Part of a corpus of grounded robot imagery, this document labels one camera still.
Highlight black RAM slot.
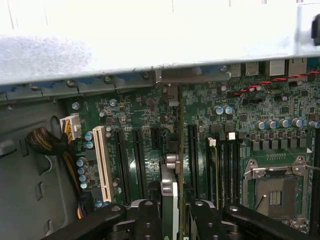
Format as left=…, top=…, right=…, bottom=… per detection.
left=235, top=133, right=244, bottom=207
left=220, top=133, right=229, bottom=210
left=227, top=131, right=236, bottom=208

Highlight white PCI slot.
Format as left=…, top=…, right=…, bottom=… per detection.
left=91, top=125, right=113, bottom=203

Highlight CPU socket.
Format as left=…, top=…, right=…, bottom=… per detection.
left=243, top=156, right=313, bottom=222

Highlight short black expansion slot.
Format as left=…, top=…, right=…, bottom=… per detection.
left=149, top=126, right=161, bottom=150

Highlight white power connector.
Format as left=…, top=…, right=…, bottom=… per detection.
left=59, top=113, right=83, bottom=145

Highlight black open PC case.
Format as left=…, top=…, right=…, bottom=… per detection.
left=0, top=0, right=320, bottom=240

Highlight green motherboard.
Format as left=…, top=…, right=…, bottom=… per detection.
left=62, top=58, right=320, bottom=227

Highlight sleeved power wire bundle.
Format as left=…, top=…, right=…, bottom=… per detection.
left=26, top=126, right=87, bottom=221

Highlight red black twisted wire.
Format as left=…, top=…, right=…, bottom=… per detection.
left=233, top=69, right=320, bottom=98

